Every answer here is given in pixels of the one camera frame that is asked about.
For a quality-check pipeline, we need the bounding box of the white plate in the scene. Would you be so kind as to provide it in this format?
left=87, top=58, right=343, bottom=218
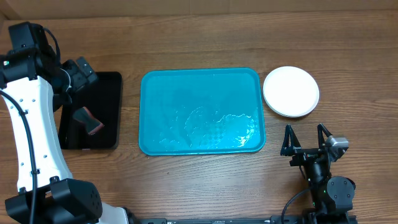
left=263, top=66, right=320, bottom=101

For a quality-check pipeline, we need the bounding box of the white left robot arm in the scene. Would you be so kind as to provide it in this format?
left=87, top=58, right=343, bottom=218
left=1, top=22, right=137, bottom=223

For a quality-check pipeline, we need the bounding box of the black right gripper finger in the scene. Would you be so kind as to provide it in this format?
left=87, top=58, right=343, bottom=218
left=280, top=124, right=301, bottom=156
left=317, top=123, right=332, bottom=145

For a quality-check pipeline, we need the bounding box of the black plastic tray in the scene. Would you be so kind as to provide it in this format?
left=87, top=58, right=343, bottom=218
left=58, top=72, right=123, bottom=150

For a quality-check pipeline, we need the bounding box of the teal plastic tray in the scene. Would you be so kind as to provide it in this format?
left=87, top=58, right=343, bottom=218
left=138, top=68, right=266, bottom=156

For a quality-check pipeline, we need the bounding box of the cardboard back panel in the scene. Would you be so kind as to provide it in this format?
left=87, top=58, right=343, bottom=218
left=1, top=0, right=397, bottom=20

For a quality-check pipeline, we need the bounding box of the light blue plate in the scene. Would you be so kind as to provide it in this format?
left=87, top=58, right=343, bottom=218
left=266, top=97, right=320, bottom=118

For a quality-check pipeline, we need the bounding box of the black and orange sponge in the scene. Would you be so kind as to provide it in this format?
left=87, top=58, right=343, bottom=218
left=72, top=106, right=104, bottom=135

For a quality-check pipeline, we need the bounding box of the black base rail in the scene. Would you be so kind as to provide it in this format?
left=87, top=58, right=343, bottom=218
left=136, top=214, right=357, bottom=224

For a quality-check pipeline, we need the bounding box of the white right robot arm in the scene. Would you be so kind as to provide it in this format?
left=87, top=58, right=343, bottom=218
left=275, top=123, right=357, bottom=223

